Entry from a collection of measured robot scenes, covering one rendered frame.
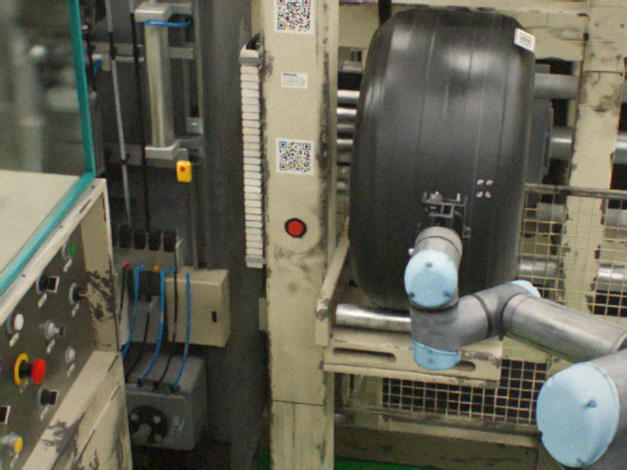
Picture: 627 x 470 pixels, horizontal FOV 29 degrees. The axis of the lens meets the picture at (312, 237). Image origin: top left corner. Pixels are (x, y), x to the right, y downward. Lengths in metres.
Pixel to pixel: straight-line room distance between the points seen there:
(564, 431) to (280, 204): 1.05
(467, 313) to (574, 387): 0.39
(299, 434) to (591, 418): 1.31
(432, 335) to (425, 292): 0.08
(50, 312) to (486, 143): 0.81
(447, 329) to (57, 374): 0.74
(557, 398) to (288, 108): 1.00
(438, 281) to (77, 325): 0.77
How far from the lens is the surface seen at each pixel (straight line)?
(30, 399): 2.09
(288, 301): 2.51
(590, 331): 1.72
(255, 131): 2.36
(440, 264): 1.76
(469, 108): 2.12
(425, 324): 1.82
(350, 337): 2.43
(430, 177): 2.11
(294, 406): 2.67
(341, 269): 2.51
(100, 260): 2.25
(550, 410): 1.54
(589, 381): 1.50
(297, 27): 2.25
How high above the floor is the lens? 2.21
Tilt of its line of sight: 29 degrees down
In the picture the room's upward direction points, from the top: straight up
